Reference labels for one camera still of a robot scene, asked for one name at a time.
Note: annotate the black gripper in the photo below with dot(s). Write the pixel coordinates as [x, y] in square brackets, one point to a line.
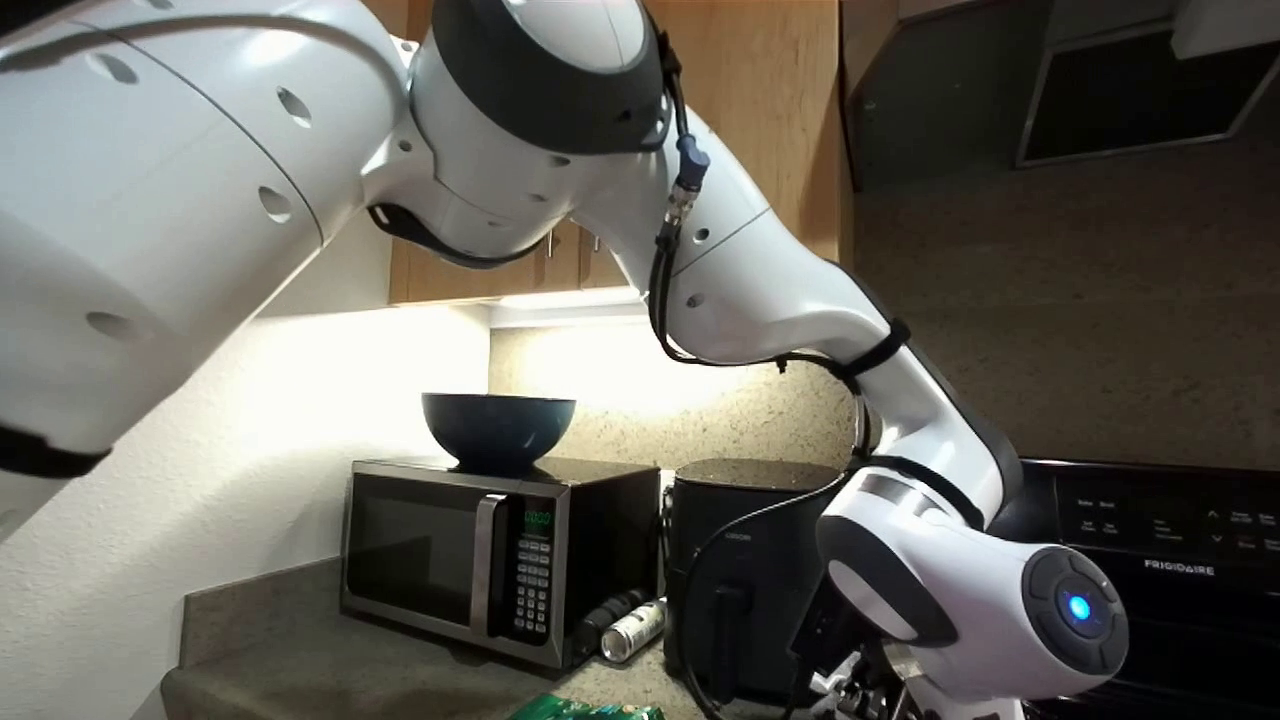
[866, 687]

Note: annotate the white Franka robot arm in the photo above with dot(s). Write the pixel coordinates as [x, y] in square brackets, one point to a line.
[532, 146]

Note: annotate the black air fryer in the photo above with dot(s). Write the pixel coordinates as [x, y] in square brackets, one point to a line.
[742, 561]

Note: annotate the white lying bottle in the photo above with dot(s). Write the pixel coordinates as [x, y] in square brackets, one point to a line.
[635, 629]

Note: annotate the dark lying bottle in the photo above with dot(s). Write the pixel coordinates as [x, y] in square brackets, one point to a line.
[603, 619]

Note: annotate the green snack bag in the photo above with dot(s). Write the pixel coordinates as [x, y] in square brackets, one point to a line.
[583, 711]

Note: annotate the black electric stove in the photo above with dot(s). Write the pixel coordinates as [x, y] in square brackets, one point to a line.
[1172, 533]

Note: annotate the dark blue bowl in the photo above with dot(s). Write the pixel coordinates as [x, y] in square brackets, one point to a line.
[497, 429]

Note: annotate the black steel microwave oven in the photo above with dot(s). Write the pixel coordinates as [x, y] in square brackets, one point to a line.
[427, 545]

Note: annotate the under cabinet light strip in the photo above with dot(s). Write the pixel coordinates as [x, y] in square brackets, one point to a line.
[572, 306]

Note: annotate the wooden cabinet door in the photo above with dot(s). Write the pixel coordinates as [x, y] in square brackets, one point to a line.
[786, 105]
[532, 279]

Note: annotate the dark range hood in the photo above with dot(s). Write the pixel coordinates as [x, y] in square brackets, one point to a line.
[1093, 80]

